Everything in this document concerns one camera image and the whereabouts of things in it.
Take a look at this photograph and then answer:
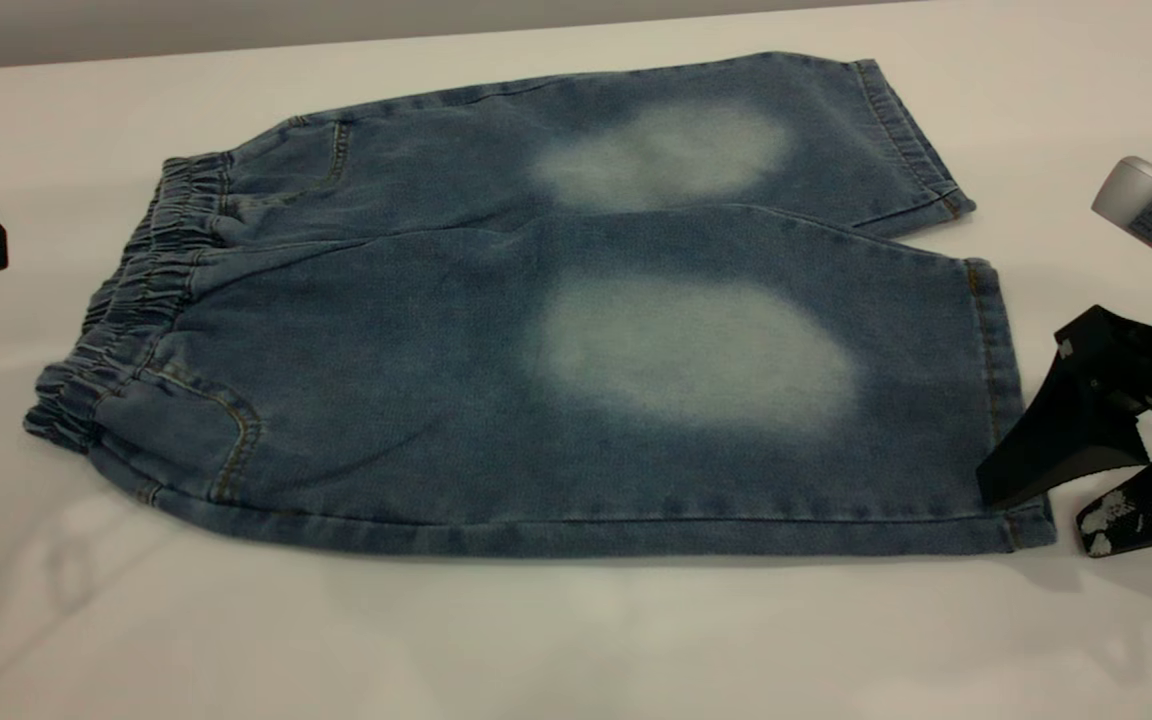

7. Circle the blue denim shorts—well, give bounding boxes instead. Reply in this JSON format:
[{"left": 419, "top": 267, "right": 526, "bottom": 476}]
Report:
[{"left": 24, "top": 52, "right": 1058, "bottom": 558}]

